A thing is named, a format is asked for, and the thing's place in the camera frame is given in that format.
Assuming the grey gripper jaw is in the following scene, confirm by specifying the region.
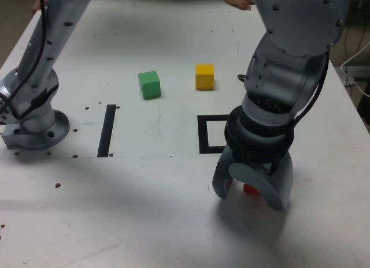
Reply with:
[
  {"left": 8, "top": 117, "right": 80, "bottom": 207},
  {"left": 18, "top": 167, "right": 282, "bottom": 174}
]
[
  {"left": 227, "top": 150, "right": 295, "bottom": 210},
  {"left": 212, "top": 144, "right": 237, "bottom": 200}
]

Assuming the green cube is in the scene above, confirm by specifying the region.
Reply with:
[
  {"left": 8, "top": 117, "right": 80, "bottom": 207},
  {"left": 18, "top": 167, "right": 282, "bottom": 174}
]
[{"left": 138, "top": 70, "right": 161, "bottom": 101}]

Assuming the white cable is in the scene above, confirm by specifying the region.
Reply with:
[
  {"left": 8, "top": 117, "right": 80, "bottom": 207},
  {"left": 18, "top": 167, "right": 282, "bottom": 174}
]
[{"left": 340, "top": 39, "right": 370, "bottom": 97}]

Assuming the red cube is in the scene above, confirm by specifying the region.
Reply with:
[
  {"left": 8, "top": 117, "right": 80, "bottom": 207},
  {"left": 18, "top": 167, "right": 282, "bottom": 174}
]
[{"left": 243, "top": 184, "right": 261, "bottom": 196}]

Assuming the black tape square outline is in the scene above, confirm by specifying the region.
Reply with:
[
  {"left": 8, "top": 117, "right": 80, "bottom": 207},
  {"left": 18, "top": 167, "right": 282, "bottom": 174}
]
[{"left": 197, "top": 114, "right": 232, "bottom": 155}]

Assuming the black tape strip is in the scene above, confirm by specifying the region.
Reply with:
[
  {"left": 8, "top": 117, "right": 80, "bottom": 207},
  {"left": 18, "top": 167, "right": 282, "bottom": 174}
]
[{"left": 97, "top": 104, "right": 117, "bottom": 158}]

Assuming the yellow cube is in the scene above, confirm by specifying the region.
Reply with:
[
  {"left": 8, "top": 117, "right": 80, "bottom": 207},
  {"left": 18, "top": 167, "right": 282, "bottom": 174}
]
[{"left": 195, "top": 64, "right": 215, "bottom": 91}]

